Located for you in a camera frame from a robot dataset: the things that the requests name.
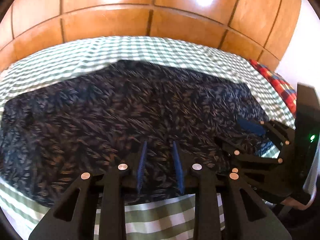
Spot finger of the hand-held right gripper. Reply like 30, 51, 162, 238
237, 119, 292, 147
215, 136, 284, 164

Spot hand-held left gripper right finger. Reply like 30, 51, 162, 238
171, 141, 293, 240

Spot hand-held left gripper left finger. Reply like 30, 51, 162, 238
28, 141, 150, 240

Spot dark leaf-print pants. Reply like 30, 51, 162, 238
0, 59, 272, 208

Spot person's right hand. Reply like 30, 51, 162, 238
284, 197, 310, 211

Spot red plaid cloth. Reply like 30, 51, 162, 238
249, 59, 298, 117

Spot green checked bedsheet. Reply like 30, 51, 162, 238
0, 36, 298, 240

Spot wooden wardrobe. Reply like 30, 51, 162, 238
0, 0, 303, 72

